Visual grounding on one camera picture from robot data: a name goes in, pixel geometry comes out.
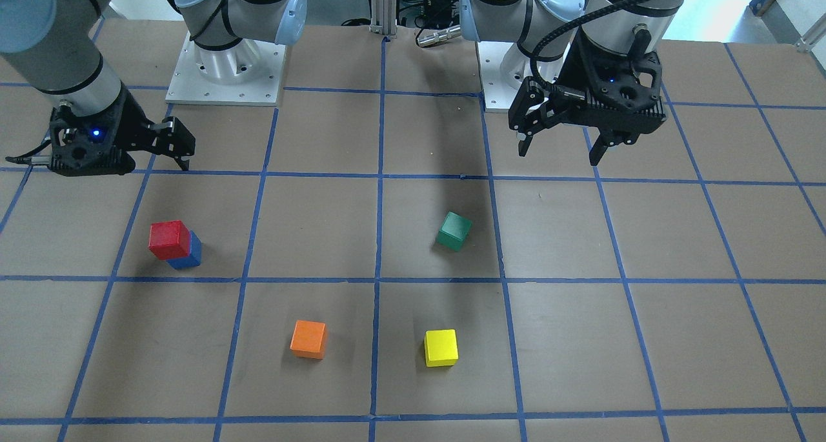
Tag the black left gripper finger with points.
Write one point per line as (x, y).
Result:
(607, 138)
(524, 141)

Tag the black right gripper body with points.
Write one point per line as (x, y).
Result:
(134, 120)

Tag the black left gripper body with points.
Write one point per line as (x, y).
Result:
(576, 66)

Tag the red wooden block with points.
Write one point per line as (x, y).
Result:
(169, 240)

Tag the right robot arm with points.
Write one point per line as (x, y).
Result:
(47, 43)

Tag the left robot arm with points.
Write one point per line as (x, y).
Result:
(544, 30)

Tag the blue wooden block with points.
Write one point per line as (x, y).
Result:
(194, 257)

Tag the green wooden block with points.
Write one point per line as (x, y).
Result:
(453, 231)

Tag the orange wooden block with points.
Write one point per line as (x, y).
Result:
(309, 339)

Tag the yellow wooden block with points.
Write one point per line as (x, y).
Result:
(441, 348)

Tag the silver cylinder connector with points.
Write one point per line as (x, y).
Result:
(438, 37)

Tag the black electronics box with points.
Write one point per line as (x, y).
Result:
(437, 13)

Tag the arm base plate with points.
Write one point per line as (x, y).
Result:
(502, 68)
(248, 74)

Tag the aluminium frame post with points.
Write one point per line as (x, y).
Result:
(384, 17)

